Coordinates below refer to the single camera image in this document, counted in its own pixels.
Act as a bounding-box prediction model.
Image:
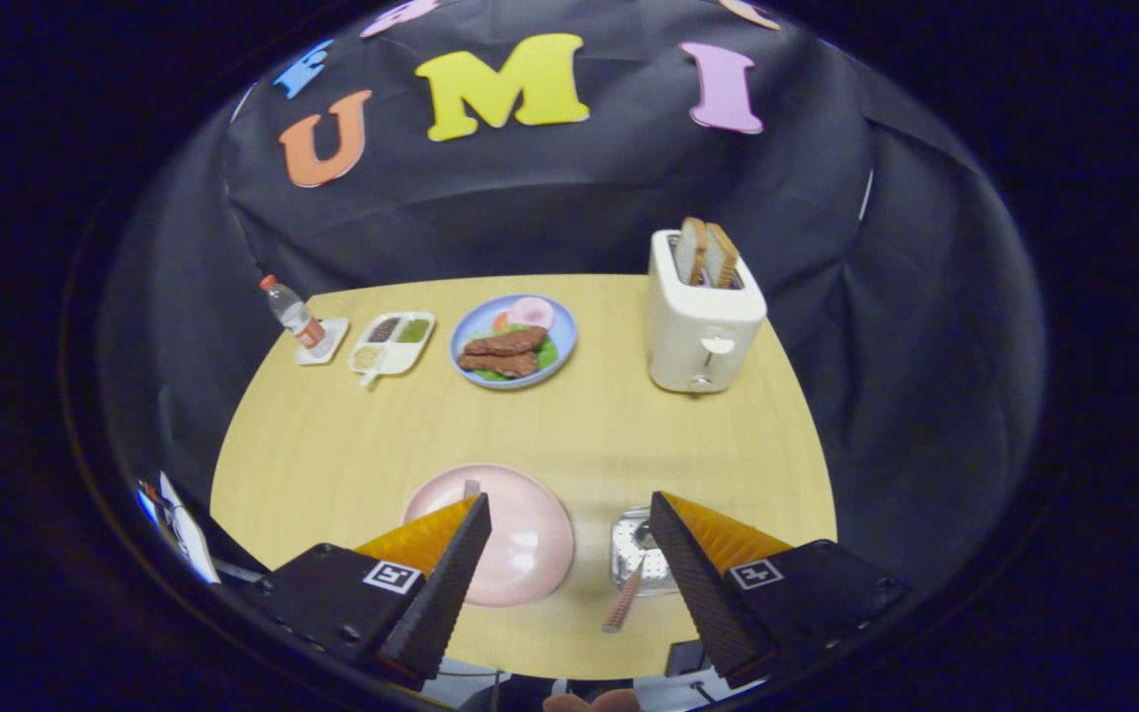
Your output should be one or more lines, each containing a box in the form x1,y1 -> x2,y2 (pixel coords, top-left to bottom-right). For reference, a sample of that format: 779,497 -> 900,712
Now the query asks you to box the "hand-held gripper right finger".
649,491 -> 912,690

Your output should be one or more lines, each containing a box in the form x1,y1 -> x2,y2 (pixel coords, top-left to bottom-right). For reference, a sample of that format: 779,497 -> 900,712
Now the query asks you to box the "toasted bread slice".
676,217 -> 709,286
704,222 -> 741,290

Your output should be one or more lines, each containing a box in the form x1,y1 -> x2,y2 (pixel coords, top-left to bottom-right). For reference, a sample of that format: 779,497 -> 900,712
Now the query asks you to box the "clear water bottle red label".
259,274 -> 326,349

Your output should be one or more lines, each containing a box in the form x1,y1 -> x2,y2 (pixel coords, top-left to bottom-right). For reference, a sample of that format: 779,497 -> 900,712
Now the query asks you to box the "white square coaster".
295,316 -> 350,367

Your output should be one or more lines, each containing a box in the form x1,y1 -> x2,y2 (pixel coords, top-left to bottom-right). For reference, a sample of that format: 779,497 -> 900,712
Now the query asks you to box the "pink plate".
401,464 -> 575,608

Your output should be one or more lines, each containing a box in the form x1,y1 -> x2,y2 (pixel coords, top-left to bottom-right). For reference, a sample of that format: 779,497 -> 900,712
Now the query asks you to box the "metal wire basket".
611,506 -> 681,597

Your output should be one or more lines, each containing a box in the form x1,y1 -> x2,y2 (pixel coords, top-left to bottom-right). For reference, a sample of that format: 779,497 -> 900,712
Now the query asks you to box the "white toaster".
645,229 -> 768,395

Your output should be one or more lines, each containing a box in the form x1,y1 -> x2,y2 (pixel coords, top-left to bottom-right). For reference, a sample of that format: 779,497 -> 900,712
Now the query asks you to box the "white divided condiment tray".
348,311 -> 436,389

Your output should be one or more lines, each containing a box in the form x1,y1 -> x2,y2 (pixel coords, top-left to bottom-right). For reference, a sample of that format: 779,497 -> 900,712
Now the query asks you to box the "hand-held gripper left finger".
258,492 -> 493,691

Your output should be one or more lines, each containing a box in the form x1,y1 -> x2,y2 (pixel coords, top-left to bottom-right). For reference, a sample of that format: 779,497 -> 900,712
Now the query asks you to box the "spoon with checkered handle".
601,524 -> 664,635

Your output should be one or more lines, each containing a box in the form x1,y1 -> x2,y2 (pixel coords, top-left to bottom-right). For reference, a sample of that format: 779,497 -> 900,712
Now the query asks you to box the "blue plate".
449,294 -> 578,391

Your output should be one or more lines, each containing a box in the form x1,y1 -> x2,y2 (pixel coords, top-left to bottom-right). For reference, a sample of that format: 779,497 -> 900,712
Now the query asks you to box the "brown steak piece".
458,350 -> 540,379
463,326 -> 549,358

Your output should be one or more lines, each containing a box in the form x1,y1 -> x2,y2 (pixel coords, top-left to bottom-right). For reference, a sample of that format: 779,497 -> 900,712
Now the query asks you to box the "small black box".
666,640 -> 714,678

